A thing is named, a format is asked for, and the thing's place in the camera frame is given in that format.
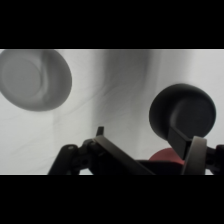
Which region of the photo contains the black bowl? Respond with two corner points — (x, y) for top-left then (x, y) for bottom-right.
(148, 83), (217, 140)

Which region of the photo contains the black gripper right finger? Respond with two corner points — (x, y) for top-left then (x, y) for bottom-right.
(167, 125), (224, 175)

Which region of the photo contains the red round object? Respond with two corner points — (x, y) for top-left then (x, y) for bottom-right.
(148, 148), (186, 165)

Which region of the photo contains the light grey bowl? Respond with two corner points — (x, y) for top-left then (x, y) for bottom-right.
(0, 49), (73, 112)

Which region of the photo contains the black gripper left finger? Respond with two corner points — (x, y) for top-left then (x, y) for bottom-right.
(48, 125), (156, 175)

